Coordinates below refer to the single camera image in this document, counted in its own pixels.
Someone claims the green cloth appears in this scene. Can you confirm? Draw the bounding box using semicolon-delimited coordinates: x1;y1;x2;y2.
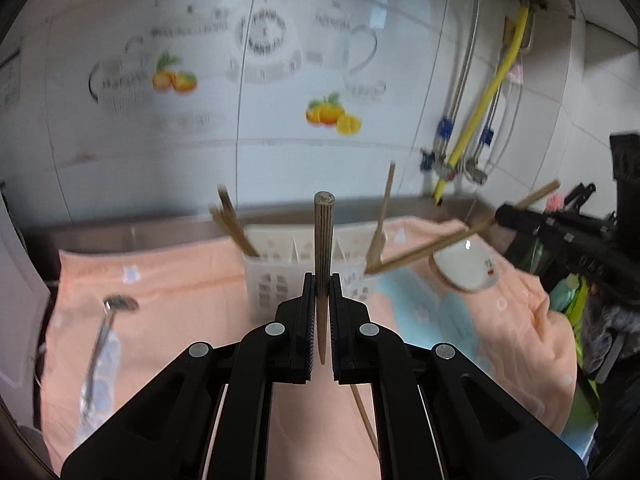
547;275;591;321

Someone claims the metal pipe valve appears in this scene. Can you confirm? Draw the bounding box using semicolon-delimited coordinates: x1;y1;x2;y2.
462;157;490;185
420;149;451;176

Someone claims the dark wooden chopstick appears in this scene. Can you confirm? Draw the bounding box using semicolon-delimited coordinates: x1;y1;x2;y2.
216;185;261;257

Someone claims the corrugated metal hose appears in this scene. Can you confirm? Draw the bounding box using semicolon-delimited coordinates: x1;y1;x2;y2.
435;0;483;156
470;85;506;166

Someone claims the white plastic utensil holder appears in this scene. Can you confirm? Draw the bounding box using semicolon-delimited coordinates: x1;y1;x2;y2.
243;225;388;321

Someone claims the white cherry-print plate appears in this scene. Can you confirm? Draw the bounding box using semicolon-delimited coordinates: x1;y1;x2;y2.
432;237;501;294

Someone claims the thin clear tube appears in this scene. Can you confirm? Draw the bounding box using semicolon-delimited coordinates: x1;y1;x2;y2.
492;55;526;166

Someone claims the yellow gas hose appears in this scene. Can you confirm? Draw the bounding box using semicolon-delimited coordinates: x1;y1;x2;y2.
432;2;531;201

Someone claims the metal long-handled utensil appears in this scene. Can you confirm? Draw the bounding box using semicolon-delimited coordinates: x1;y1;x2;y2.
80;294;140;411

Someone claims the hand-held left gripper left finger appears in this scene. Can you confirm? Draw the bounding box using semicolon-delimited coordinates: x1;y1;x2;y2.
60;272;318;480

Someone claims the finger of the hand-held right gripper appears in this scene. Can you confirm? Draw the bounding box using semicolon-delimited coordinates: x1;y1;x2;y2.
494;204;621;291

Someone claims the white wall label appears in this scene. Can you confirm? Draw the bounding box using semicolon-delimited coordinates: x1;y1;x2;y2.
0;52;21;111

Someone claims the white plastic board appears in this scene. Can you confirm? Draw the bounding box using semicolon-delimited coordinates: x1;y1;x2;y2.
0;182;51;411

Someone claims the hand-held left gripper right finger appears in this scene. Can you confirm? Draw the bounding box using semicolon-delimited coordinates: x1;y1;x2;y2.
327;271;588;480

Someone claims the peach printed towel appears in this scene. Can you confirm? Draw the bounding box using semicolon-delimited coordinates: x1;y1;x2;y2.
37;215;581;480

